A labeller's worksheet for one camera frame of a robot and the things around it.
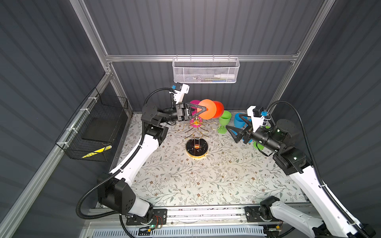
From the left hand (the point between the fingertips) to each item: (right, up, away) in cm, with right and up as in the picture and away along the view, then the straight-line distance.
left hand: (206, 111), depth 53 cm
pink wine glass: (-3, -3, +23) cm, 24 cm away
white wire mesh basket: (+5, +42, +70) cm, 82 cm away
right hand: (+13, -4, +7) cm, 15 cm away
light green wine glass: (+16, -1, +43) cm, 46 cm away
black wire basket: (-55, -9, +18) cm, 59 cm away
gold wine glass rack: (-2, -20, +45) cm, 49 cm away
